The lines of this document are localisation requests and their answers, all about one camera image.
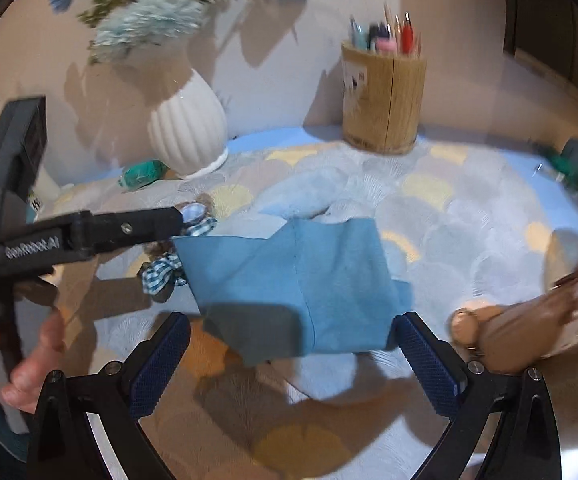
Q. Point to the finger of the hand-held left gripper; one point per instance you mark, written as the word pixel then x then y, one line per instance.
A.
pixel 129 230

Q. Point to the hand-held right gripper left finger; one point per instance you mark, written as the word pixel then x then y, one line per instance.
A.
pixel 161 370

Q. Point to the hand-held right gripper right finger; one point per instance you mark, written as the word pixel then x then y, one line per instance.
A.
pixel 426 365

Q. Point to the teal checked fabric bow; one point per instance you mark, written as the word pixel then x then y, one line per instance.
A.
pixel 164 280

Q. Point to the person's left hand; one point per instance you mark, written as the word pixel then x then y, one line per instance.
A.
pixel 34 375

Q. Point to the brown handbag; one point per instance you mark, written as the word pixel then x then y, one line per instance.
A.
pixel 519 330

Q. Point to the white ribbed vase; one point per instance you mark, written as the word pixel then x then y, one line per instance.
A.
pixel 189 125

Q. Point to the patterned tablecloth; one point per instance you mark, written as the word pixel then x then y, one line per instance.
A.
pixel 469 220

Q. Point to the light blue cloth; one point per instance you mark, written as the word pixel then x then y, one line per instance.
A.
pixel 299 195

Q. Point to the artificial flower bouquet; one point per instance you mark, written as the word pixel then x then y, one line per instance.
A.
pixel 159 5

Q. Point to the green plastic tool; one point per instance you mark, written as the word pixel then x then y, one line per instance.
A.
pixel 569 165

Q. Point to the wooden pen holder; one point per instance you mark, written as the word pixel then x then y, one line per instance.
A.
pixel 384 100

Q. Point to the bunch of pens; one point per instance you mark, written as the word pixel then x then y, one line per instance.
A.
pixel 384 35

